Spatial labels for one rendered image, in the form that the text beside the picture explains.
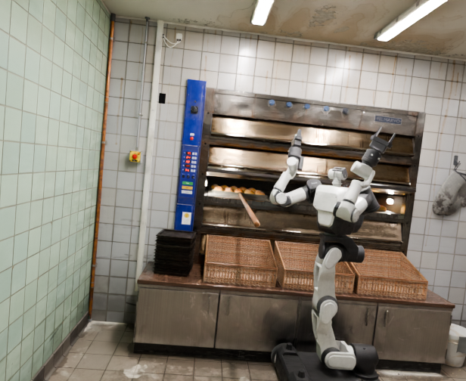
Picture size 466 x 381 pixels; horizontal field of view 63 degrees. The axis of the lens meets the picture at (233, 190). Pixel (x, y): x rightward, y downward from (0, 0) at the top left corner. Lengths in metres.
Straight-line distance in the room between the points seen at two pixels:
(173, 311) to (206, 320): 0.25
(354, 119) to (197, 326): 2.17
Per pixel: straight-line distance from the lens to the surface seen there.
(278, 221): 3.39
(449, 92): 3.96
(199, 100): 3.31
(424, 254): 3.92
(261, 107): 3.37
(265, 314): 3.01
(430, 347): 3.54
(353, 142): 3.53
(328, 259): 2.54
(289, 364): 2.82
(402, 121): 3.74
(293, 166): 2.62
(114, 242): 3.47
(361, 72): 3.63
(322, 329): 2.70
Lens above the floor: 1.48
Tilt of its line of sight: 4 degrees down
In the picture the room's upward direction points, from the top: 6 degrees clockwise
